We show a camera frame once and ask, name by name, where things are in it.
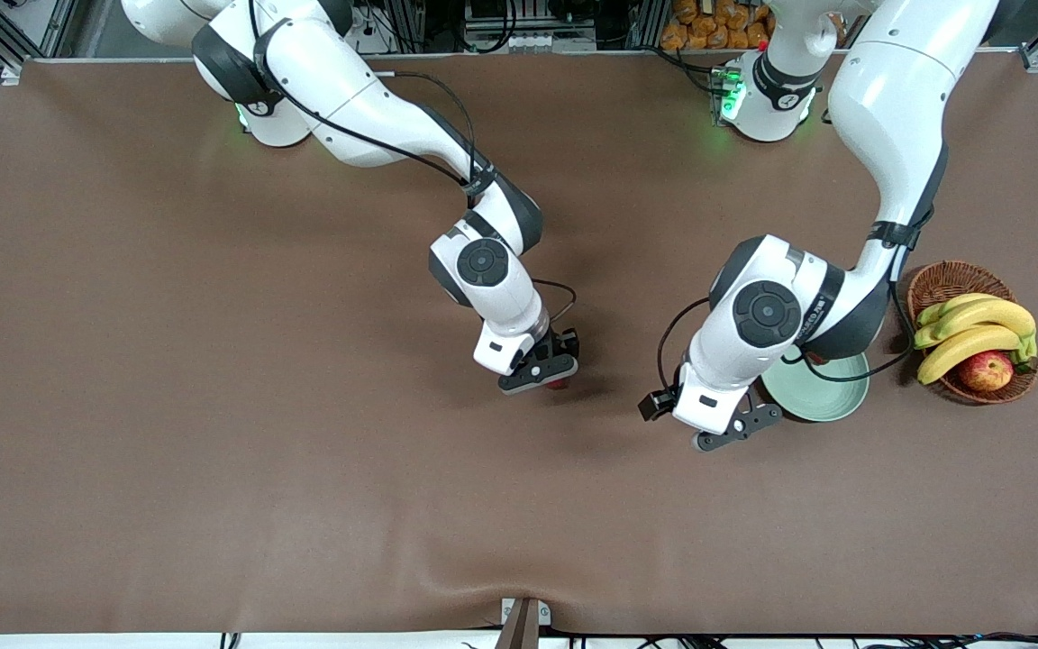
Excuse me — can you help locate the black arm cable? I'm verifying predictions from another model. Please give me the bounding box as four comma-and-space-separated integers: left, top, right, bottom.
249, 0, 578, 330
657, 207, 939, 390

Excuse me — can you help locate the brown wicker basket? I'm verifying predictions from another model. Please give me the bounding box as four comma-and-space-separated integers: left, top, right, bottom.
907, 261, 1038, 406

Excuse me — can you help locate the white clamp bracket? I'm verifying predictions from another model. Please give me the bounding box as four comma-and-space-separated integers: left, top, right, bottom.
501, 598, 552, 626

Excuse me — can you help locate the red apple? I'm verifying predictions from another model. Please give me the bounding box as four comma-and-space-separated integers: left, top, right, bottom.
958, 351, 1015, 393

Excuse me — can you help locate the grey mount bar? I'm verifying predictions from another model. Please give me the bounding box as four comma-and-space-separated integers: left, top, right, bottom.
494, 599, 541, 649

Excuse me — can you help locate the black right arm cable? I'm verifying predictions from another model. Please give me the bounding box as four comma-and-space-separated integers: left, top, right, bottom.
249, 0, 578, 330

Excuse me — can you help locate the white connector strip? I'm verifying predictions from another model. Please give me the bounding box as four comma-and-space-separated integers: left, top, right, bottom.
503, 32, 597, 53

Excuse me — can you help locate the bag of orange buns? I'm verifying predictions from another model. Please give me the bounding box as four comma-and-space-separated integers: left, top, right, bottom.
659, 0, 777, 51

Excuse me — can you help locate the pale green round plate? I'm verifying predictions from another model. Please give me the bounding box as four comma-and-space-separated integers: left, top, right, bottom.
760, 352, 871, 424

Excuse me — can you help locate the yellow banana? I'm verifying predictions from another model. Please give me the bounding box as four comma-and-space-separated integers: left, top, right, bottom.
916, 324, 1024, 387
912, 298, 1038, 361
916, 292, 1003, 329

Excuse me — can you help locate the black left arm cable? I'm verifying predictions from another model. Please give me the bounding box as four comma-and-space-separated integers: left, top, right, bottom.
657, 207, 939, 390

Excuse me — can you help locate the table cover cloth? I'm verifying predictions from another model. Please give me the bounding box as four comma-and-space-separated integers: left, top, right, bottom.
0, 50, 1038, 636

